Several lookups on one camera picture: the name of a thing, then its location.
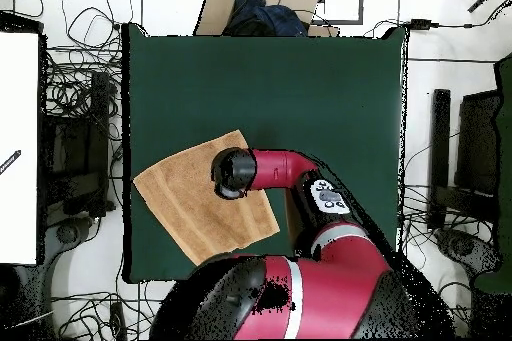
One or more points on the black equipment stand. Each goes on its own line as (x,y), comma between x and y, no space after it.
(98,137)

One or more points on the black power strip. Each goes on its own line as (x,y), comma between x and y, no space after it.
(118,321)

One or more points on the black marker pen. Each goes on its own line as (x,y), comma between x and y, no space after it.
(10,162)

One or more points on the grey round stand base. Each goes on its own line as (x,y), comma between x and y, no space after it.
(464,245)
(68,233)

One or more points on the dark green table cloth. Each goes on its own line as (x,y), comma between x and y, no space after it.
(260,77)

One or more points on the white board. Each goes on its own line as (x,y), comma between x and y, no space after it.
(20,117)

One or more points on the black power adapter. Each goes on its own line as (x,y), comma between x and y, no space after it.
(420,24)

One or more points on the tan terry towel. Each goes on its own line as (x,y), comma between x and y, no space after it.
(192,197)

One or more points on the dark blue clothing pile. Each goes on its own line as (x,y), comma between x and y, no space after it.
(264,21)

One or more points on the brown cardboard box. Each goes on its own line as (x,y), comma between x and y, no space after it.
(216,13)

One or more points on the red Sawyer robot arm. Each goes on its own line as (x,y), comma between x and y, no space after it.
(280,169)

